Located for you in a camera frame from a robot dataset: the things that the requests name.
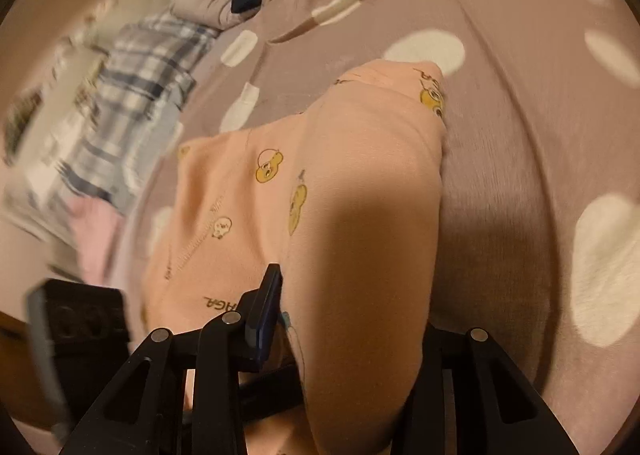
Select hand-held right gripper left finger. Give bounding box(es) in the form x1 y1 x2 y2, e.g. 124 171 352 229
59 262 307 455

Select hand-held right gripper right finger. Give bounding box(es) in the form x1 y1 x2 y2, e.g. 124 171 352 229
397 324 568 455

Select peach cartoon print garment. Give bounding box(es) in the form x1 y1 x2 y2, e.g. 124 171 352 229
141 60 448 455

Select light pink cloth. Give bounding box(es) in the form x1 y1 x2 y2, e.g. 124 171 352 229
66 196 127 287

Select blue plaid cloth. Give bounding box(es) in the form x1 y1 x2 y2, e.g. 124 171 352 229
47 10 223 216

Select purple dotted blanket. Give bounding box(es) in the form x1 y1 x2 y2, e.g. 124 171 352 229
107 0 640 455

